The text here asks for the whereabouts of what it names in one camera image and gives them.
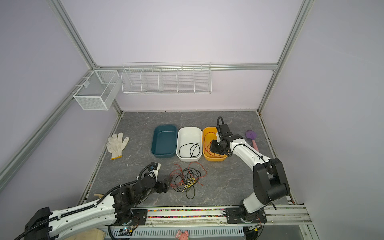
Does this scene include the red cable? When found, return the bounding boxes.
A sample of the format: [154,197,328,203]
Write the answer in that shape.
[204,136,224,158]

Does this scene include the black cable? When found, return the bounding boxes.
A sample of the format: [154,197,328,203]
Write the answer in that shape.
[178,142,201,159]

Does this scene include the red cables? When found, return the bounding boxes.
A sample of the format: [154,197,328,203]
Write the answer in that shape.
[169,161,208,188]

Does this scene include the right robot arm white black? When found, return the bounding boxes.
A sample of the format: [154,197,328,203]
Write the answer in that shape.
[211,123,291,223]

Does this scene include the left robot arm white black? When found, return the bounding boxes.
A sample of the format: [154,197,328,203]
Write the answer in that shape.
[17,174,173,240]

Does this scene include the yellow plastic bin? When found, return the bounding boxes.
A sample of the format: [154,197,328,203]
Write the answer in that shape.
[203,127,227,162]

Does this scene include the purple pink toy trowel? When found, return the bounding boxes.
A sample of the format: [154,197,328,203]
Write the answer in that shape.
[246,130,259,152]

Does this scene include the white plastic bin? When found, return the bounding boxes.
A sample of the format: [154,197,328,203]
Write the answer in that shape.
[176,127,203,162]

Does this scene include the white work glove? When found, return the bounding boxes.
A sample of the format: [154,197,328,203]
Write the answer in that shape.
[106,133,130,160]

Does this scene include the dark teal plastic bin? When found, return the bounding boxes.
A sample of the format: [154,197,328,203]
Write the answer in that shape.
[151,125,178,159]

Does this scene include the pink object at front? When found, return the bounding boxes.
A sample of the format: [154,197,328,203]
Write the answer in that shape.
[175,230,189,240]

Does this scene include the beige glove at front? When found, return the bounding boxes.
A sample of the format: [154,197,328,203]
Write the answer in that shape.
[66,228,106,240]

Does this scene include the small white mesh basket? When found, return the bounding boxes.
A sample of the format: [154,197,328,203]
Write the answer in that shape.
[74,70,122,111]

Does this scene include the yellow cable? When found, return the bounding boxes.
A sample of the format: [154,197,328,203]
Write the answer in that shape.
[182,176,196,190]

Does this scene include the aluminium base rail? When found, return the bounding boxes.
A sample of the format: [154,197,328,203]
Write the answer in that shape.
[61,204,313,229]

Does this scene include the long white wire basket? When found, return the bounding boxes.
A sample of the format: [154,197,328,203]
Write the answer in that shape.
[121,62,212,95]

